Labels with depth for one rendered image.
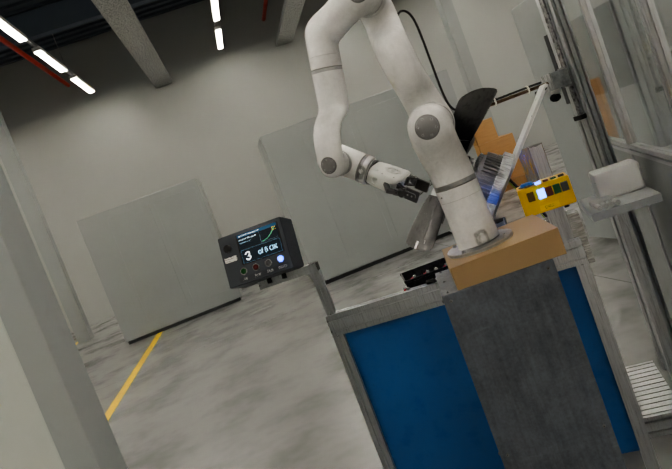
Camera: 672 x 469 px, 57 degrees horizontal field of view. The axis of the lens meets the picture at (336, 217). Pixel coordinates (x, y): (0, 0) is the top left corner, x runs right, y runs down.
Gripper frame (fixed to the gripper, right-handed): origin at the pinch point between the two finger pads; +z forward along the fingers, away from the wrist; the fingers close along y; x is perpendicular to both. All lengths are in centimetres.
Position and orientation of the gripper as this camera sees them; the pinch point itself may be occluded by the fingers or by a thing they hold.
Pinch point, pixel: (420, 191)
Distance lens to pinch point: 174.3
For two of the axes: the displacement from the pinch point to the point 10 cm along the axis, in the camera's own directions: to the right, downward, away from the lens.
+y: 4.3, -3.3, 8.4
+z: 8.8, 3.8, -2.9
